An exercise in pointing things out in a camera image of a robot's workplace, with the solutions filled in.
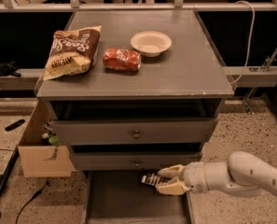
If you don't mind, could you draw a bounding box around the white cable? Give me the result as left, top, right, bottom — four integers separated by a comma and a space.
229, 0, 256, 86

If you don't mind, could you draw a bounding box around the grey top drawer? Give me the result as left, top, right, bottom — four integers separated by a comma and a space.
52, 119, 217, 146

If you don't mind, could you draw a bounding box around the white paper bowl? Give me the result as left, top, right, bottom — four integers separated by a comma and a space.
131, 31, 173, 57

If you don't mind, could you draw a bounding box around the black floor cable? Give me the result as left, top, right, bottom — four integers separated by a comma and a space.
14, 177, 49, 224

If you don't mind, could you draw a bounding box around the grey drawer cabinet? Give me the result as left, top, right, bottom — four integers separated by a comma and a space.
35, 8, 235, 224

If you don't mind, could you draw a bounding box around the brown sea salt chip bag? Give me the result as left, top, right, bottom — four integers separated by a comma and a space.
43, 26, 102, 80

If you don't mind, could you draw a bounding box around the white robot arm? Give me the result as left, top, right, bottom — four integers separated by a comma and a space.
155, 151, 277, 197

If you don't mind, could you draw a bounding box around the grey middle drawer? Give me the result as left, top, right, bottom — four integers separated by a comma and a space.
70, 152, 202, 171

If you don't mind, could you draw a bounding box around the cardboard box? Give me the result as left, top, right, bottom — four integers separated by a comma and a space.
18, 102, 74, 177

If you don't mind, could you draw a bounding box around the black object on ledge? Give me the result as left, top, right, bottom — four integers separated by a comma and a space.
0, 62, 21, 77

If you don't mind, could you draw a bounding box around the black marker on floor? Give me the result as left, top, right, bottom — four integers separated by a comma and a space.
5, 119, 25, 132

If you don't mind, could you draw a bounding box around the red soda can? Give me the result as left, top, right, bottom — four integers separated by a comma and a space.
103, 49, 141, 71

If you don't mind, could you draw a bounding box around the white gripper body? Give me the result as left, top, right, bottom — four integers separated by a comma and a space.
183, 161, 208, 193

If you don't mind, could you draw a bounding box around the green bottle in box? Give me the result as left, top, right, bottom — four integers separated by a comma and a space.
42, 133, 61, 146

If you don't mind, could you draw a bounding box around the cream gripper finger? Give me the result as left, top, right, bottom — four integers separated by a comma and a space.
155, 176, 191, 196
158, 164, 185, 179

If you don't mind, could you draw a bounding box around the black rxbar chocolate bar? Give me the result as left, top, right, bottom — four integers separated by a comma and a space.
141, 173, 169, 187

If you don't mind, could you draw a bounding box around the grey open bottom drawer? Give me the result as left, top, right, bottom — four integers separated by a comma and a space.
81, 171, 195, 224

